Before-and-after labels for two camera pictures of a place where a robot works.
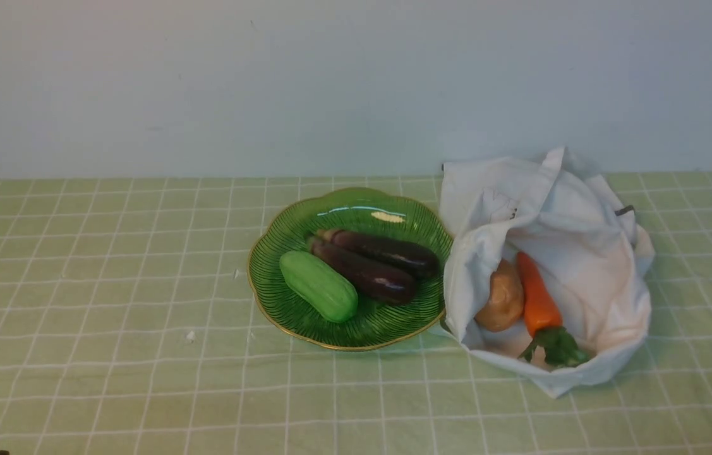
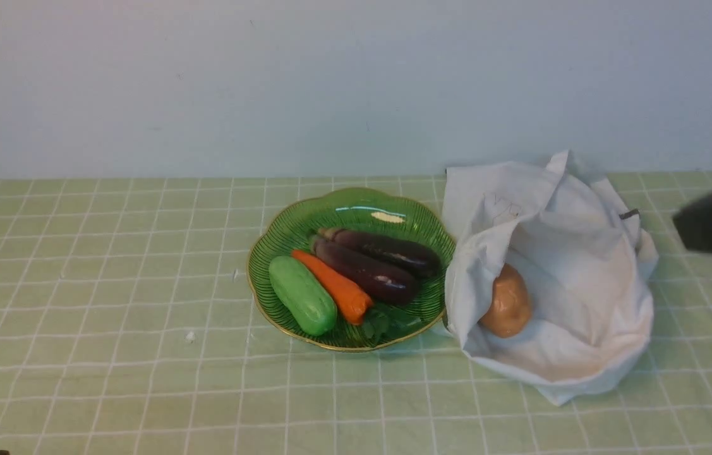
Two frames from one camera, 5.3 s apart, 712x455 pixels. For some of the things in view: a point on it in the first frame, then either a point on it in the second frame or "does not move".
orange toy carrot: [544, 321] → [357, 306]
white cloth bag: [587, 239] does not move
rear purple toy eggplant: [412, 258] does not move
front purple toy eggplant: [380, 280] does not move
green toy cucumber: [319, 285] → [310, 306]
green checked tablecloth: [116, 316] does not move
